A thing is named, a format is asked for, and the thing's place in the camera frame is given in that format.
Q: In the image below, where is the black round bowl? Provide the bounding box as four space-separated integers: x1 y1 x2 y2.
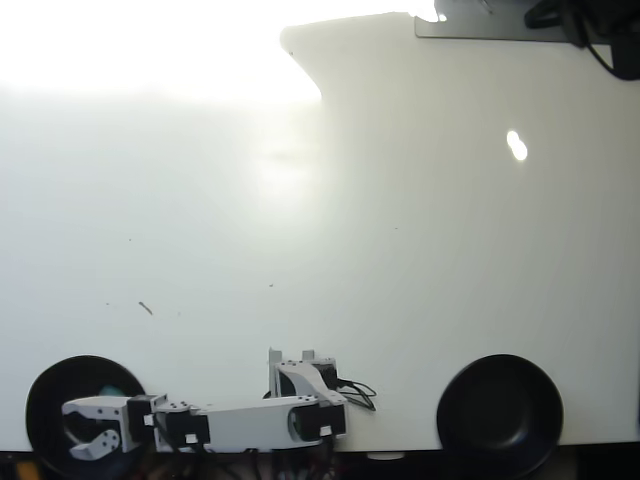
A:
435 353 565 479
25 354 154 480

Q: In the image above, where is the grey metal stand plate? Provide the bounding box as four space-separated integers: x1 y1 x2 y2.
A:
414 13 615 44

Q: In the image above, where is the black cable bundle with device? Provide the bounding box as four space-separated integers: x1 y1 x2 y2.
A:
523 0 640 82

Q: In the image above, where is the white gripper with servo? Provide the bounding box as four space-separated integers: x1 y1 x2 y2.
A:
61 396 143 462

